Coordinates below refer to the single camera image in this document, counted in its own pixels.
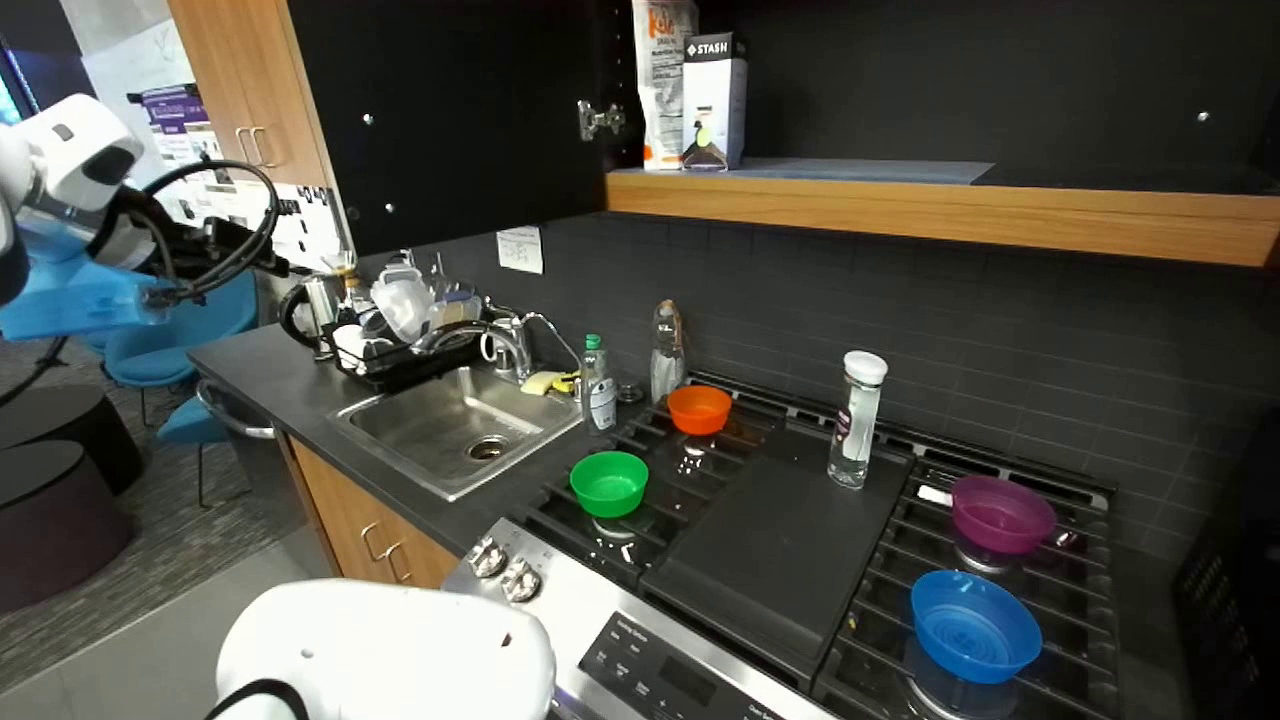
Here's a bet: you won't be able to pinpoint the dark round stool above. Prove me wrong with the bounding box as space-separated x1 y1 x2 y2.
0 375 148 615

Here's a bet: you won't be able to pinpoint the orange plastic bowl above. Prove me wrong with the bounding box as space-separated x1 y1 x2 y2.
665 382 739 442

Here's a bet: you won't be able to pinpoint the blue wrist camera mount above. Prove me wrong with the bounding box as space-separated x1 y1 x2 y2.
0 216 191 349

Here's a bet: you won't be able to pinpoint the white box black top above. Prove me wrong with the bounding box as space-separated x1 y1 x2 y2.
679 33 751 177

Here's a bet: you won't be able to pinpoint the black griddle plate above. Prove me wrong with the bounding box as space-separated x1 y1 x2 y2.
641 447 920 688

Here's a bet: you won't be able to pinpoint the clear bottle white cap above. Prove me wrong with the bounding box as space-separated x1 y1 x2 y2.
825 349 892 496

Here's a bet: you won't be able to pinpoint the wooden base cabinet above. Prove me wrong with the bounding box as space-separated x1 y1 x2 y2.
281 431 469 595

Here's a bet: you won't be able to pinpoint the green plastic bowl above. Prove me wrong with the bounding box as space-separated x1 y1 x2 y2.
563 447 658 526

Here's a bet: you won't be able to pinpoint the thin chrome water tap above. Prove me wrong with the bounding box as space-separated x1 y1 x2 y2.
515 308 590 375

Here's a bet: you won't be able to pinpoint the black dish rack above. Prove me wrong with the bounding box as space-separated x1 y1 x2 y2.
277 254 491 399

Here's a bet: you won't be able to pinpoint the wooden cupboard black interior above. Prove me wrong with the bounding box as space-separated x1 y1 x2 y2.
605 0 1280 274

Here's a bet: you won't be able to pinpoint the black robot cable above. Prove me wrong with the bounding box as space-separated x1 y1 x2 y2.
111 155 291 314

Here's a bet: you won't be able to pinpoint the green capped soap bottle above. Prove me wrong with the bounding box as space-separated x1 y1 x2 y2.
576 333 625 438

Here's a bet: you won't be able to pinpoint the orange and white box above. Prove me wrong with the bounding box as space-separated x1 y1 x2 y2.
628 0 700 177

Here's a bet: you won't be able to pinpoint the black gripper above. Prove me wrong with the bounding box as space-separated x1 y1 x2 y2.
185 221 291 284

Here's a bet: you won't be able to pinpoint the stainless steel sink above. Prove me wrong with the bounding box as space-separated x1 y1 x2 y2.
332 362 593 508

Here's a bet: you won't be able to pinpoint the blue plastic bowl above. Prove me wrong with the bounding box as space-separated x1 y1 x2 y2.
907 567 1050 692

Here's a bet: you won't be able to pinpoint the white poster black squares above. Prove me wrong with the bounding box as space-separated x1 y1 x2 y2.
185 170 362 282

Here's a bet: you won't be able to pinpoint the stainless gas stove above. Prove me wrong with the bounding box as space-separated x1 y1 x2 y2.
435 375 1155 720

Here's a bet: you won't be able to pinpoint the silver stove knob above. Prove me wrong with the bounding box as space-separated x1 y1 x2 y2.
497 556 550 608
459 537 511 586

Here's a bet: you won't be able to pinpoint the purple plastic bowl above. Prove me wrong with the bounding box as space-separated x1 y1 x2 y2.
917 472 1068 560

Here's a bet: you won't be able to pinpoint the silver door hinge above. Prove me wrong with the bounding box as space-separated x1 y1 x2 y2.
576 95 632 143

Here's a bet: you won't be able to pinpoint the clear plastic container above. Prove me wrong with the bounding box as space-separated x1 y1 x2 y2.
367 261 442 344

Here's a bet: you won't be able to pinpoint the clear spray bottle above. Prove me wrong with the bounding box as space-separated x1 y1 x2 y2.
649 297 692 406

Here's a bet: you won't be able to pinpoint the blue chair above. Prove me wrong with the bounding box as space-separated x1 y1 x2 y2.
98 274 270 453

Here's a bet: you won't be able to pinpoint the white wall poster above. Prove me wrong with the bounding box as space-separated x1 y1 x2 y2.
56 0 216 173

